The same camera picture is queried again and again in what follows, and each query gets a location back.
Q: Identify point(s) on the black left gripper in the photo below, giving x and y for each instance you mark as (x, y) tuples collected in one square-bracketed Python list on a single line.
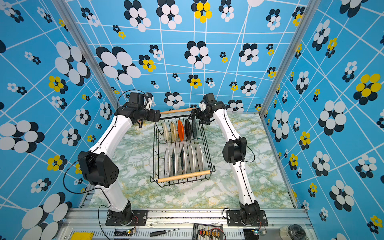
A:
[(151, 115)]

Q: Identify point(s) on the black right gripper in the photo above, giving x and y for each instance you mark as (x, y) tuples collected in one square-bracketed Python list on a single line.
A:
[(194, 113)]

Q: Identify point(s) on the black wire dish rack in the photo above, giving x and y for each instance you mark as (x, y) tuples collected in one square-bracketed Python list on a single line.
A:
[(159, 147)]

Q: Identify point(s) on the white plate orange sunburst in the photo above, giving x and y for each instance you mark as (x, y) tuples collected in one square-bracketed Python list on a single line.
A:
[(200, 157)]

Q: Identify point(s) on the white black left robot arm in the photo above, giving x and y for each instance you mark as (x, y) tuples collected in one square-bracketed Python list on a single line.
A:
[(97, 165)]

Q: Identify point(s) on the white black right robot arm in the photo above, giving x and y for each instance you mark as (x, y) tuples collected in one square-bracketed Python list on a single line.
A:
[(234, 153)]

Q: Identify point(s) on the blue patterned grey plate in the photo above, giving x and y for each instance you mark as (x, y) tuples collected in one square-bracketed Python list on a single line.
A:
[(194, 128)]

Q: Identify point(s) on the black plate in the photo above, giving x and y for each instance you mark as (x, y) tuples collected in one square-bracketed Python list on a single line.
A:
[(188, 129)]

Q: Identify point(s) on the cream plate with stamp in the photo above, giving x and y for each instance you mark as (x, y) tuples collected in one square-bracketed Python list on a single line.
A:
[(173, 132)]

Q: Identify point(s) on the white plate red green rim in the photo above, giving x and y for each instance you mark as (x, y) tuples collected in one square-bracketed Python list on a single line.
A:
[(184, 160)]

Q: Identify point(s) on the white plate green cloud outline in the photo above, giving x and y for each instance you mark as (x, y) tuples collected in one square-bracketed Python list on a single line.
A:
[(175, 159)]

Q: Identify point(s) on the black terminal board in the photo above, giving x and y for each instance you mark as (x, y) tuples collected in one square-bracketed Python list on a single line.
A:
[(208, 232)]

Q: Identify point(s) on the yellow box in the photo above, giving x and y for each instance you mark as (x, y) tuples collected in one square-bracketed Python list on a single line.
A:
[(82, 236)]

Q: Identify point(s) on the clear plastic container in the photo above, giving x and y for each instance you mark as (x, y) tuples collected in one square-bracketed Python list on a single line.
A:
[(292, 232)]

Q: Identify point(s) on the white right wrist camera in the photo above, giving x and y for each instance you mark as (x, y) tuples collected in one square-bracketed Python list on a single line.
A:
[(202, 106)]

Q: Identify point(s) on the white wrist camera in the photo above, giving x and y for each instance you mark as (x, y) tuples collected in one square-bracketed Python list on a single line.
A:
[(149, 100), (202, 106)]

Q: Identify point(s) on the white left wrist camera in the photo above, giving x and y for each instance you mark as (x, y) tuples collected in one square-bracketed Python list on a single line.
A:
[(149, 100)]

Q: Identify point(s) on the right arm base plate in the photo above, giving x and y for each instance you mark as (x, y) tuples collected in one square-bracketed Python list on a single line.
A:
[(234, 220)]

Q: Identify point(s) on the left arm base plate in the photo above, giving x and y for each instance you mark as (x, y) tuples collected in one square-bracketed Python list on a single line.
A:
[(139, 217)]

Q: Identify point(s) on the black handled screwdriver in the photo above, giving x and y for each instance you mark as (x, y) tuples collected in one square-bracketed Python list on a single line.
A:
[(162, 232)]

